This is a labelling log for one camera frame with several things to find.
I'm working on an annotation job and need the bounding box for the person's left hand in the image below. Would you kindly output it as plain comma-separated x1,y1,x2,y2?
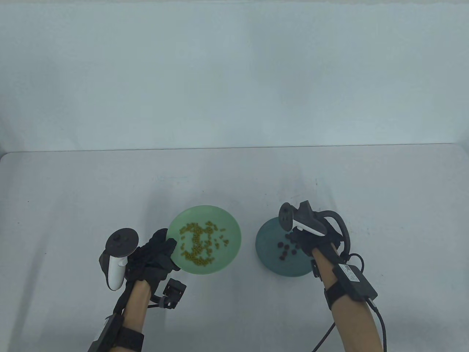
126,228,181,285

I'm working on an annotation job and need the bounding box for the person's right hand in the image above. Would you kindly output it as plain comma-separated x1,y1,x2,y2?
286,219,348,261

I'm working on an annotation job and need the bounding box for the dark teal plate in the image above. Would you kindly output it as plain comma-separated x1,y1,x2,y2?
255,216,316,277

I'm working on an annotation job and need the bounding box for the light green plate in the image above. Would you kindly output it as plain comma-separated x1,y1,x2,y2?
167,205,242,275

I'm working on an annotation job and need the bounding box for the person's right forearm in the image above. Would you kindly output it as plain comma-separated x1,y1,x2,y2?
311,246,383,352

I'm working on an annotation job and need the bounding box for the person's left forearm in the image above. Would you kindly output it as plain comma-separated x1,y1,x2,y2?
117,280,152,352

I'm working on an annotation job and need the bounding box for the black right forearm sensor box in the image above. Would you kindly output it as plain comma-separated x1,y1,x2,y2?
333,263,378,302

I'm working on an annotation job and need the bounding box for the black left forearm sensor box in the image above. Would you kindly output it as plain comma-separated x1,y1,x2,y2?
87,315,123,352

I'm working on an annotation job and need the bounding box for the white left hand controller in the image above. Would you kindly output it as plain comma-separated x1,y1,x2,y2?
99,228,140,292

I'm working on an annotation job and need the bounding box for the pile of green beans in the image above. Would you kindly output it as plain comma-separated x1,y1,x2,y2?
179,220,229,267

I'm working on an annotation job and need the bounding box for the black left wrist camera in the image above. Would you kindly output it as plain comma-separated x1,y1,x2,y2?
163,279,187,309

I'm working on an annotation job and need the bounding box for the short black looped cable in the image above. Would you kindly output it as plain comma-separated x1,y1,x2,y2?
341,253,364,272

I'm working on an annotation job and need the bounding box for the black left glove cable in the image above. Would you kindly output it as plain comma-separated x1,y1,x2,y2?
114,282,134,316

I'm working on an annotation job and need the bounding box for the black left forearm strap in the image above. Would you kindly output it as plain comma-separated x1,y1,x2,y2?
114,326,144,352

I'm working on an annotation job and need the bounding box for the long black cable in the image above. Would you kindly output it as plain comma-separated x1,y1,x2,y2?
311,299,387,352

